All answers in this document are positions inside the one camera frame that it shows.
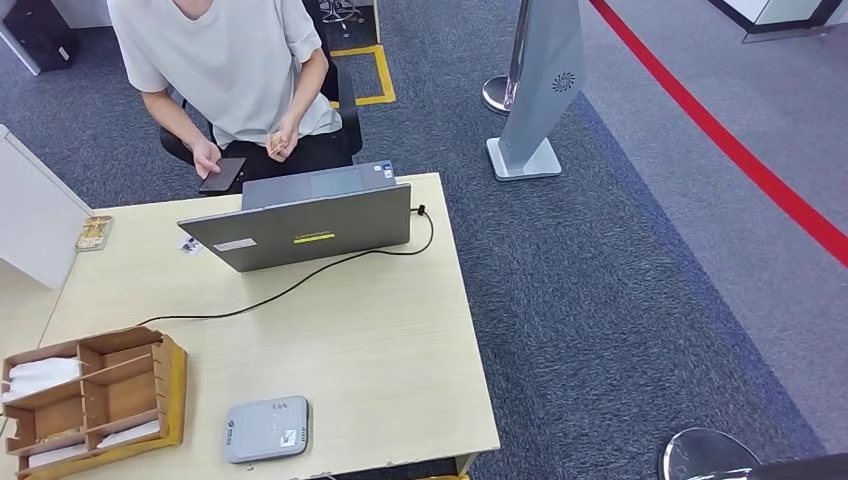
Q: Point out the person's right hand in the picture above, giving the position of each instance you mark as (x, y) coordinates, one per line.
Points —
(205, 158)

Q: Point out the chrome stanchion base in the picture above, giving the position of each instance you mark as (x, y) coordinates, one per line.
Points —
(705, 457)

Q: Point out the grey kiosk stand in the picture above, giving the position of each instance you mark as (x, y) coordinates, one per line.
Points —
(540, 86)

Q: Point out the person's left hand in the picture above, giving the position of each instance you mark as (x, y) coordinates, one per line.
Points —
(285, 136)

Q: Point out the gold room key card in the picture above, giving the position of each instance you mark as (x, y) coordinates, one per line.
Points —
(276, 142)
(56, 436)
(94, 233)

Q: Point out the white desk panel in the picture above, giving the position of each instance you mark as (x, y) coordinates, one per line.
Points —
(20, 50)

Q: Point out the yellow floor tape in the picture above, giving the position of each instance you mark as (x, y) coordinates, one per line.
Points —
(384, 76)

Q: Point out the red floor tape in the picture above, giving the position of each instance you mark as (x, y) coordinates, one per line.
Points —
(729, 146)

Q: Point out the wooden card organizer box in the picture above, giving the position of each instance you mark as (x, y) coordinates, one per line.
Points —
(126, 394)

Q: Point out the dark smartphone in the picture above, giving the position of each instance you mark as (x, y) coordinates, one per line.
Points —
(223, 175)

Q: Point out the white cabinet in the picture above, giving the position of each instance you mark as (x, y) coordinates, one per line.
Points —
(79, 12)

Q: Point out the chrome stanchion post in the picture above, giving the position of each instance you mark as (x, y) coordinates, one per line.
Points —
(495, 93)

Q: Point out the grey laptop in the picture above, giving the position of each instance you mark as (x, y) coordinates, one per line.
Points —
(298, 235)

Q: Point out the black box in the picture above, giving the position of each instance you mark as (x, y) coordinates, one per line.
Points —
(38, 36)

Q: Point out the black office chair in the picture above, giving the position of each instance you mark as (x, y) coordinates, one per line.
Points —
(348, 116)

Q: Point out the white ID card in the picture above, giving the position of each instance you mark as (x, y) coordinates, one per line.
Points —
(190, 246)

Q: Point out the white partition panel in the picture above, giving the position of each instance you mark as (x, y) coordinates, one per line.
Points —
(33, 228)

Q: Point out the person's right forearm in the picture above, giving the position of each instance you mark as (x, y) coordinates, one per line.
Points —
(172, 119)

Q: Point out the grey card reader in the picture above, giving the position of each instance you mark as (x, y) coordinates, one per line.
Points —
(267, 432)

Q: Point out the office chair wheel base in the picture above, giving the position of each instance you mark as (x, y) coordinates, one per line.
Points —
(341, 10)

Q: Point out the person's left forearm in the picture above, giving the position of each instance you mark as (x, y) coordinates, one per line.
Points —
(307, 86)

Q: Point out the white card sleeve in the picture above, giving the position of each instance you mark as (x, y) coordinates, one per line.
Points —
(129, 435)
(58, 456)

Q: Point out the white card stack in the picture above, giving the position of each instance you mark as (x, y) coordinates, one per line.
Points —
(40, 378)

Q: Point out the person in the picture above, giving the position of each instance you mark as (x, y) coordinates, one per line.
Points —
(232, 66)

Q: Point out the glass display case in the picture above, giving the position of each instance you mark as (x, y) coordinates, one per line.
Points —
(775, 16)

